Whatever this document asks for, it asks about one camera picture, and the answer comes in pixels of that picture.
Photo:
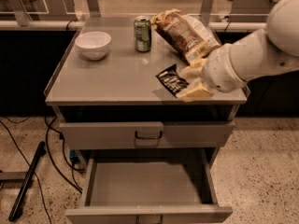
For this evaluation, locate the white horizontal rail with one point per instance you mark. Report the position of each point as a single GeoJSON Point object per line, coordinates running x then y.
{"type": "Point", "coordinates": [75, 25]}

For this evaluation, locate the grey top drawer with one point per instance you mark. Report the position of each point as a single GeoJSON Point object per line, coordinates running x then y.
{"type": "Point", "coordinates": [121, 135]}

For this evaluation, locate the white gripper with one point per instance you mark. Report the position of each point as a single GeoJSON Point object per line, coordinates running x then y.
{"type": "Point", "coordinates": [220, 69]}

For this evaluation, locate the green soda can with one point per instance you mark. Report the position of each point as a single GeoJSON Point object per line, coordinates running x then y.
{"type": "Point", "coordinates": [142, 33]}

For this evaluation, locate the brown chip bag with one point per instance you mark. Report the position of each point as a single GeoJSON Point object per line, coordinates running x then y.
{"type": "Point", "coordinates": [187, 35]}

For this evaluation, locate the black rxbar chocolate bar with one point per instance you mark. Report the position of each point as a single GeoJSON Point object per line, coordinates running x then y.
{"type": "Point", "coordinates": [170, 79]}

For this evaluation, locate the black bar on floor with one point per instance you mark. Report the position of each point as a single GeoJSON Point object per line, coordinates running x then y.
{"type": "Point", "coordinates": [16, 209]}

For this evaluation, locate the black middle drawer handle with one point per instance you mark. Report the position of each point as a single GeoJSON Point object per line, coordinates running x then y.
{"type": "Point", "coordinates": [149, 219]}

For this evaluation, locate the black drawer handle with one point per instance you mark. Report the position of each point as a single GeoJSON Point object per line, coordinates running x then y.
{"type": "Point", "coordinates": [149, 137]}
{"type": "Point", "coordinates": [149, 219]}

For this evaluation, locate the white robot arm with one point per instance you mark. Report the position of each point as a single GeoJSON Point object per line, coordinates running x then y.
{"type": "Point", "coordinates": [271, 51]}

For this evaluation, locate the black top drawer handle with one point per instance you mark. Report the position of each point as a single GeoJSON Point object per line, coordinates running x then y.
{"type": "Point", "coordinates": [149, 137]}

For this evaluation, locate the grey metal drawer cabinet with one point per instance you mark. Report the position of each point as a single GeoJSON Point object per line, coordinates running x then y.
{"type": "Point", "coordinates": [123, 87]}

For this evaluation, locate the white ceramic bowl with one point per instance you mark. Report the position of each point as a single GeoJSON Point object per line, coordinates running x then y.
{"type": "Point", "coordinates": [93, 45]}

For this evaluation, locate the grey open middle drawer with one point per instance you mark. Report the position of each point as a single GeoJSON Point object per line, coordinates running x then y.
{"type": "Point", "coordinates": [174, 183]}

